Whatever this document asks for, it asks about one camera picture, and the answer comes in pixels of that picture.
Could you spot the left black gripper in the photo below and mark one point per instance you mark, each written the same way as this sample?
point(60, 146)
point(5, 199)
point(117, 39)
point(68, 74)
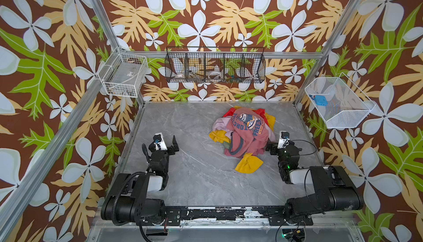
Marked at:
point(170, 150)

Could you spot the light pink ribbed cloth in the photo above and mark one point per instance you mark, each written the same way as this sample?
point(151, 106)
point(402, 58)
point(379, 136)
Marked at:
point(221, 124)

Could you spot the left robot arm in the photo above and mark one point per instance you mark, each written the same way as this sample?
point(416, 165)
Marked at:
point(127, 200)

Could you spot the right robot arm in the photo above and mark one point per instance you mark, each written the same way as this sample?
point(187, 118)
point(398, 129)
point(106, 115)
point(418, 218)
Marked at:
point(327, 188)

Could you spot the yellow cloth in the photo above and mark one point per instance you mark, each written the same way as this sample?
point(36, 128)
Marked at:
point(248, 163)

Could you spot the red cloth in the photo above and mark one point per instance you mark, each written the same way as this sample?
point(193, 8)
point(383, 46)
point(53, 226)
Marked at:
point(260, 112)

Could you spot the dusty red printed t-shirt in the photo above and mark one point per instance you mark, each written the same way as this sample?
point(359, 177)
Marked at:
point(251, 133)

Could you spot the blue object in basket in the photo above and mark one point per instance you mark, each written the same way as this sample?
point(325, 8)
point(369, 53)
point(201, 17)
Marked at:
point(320, 100)

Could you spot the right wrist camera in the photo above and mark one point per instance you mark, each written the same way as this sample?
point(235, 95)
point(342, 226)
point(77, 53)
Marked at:
point(284, 139)

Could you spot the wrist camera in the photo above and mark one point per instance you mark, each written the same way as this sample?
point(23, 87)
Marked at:
point(284, 139)
point(158, 142)

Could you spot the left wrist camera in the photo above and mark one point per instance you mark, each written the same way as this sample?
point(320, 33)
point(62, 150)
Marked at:
point(158, 142)

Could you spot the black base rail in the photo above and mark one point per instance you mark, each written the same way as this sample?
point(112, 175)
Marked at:
point(268, 215)

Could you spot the white wire basket right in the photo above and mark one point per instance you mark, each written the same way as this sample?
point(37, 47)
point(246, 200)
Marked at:
point(348, 105)

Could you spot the white wire basket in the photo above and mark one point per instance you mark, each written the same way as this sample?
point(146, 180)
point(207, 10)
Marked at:
point(123, 73)
point(348, 105)

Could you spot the black wire basket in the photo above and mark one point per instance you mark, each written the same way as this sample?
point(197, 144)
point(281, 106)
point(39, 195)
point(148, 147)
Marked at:
point(215, 64)

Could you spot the white wire basket left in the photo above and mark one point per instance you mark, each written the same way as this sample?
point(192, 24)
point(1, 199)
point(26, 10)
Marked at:
point(123, 73)

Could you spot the aluminium frame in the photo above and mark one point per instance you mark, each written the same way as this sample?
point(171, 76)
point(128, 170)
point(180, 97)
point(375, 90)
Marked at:
point(18, 200)

